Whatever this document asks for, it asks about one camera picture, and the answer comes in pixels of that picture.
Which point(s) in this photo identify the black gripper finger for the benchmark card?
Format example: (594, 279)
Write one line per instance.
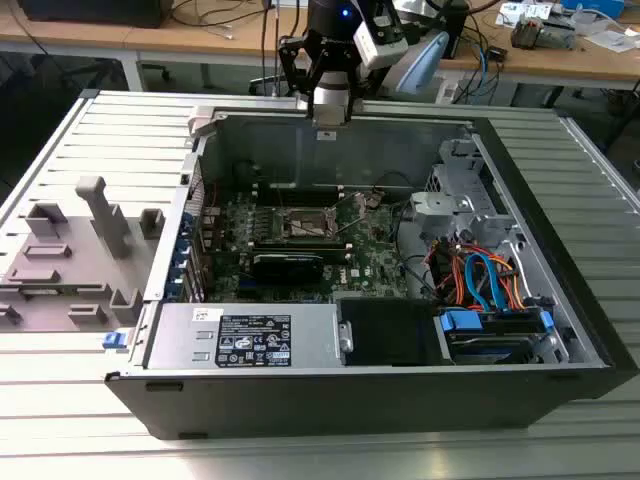
(357, 82)
(295, 65)

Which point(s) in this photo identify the silver CPU chip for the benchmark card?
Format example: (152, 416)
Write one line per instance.
(331, 116)

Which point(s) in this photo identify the CPU socket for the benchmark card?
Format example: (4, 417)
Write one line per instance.
(312, 217)

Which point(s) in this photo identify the white label sticker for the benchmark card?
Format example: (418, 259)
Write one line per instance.
(326, 134)

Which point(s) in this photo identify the pale blue teach pendant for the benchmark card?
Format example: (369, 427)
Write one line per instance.
(425, 60)

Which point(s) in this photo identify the beige case latch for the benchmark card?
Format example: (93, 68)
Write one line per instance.
(202, 120)

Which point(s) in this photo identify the tall black desktop box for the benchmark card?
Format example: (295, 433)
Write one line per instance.
(457, 35)

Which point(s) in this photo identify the round coin battery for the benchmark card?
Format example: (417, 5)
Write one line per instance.
(375, 200)

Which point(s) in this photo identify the black office chair base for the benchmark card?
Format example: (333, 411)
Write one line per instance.
(163, 75)

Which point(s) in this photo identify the small black box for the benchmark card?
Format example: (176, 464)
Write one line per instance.
(499, 54)

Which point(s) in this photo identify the silver metal drive cage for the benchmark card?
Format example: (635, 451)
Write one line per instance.
(440, 205)

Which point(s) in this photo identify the green RAM stick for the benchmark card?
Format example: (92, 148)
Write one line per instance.
(336, 255)

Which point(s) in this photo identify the white paper leaflet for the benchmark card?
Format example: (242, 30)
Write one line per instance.
(520, 12)

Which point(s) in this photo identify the grey electronic device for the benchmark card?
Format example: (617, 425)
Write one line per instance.
(530, 32)

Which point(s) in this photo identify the green motherboard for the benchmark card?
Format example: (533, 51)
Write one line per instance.
(380, 265)

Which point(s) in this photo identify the wooden desk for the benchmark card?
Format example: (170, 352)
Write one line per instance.
(75, 37)
(550, 67)

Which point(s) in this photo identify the black graphics card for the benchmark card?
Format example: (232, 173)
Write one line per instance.
(285, 272)

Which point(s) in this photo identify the black equipment box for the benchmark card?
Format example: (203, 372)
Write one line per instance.
(90, 12)

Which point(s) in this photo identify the blue box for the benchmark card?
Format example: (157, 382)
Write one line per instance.
(595, 5)

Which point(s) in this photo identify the black plastic shroud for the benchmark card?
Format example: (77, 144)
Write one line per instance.
(385, 332)

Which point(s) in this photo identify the white paper sheets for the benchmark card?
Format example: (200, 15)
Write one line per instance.
(610, 40)

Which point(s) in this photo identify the hard disk in blue carrier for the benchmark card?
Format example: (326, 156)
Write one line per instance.
(480, 345)

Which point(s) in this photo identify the silver power supply unit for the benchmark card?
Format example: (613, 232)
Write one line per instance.
(175, 340)

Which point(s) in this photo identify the grey parts rack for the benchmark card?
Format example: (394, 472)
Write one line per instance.
(75, 280)

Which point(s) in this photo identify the black PC case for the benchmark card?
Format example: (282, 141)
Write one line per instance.
(350, 405)

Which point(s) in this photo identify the blue plastic clip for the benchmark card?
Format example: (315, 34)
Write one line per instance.
(114, 341)

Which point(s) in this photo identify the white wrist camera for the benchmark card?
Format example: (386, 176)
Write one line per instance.
(377, 47)

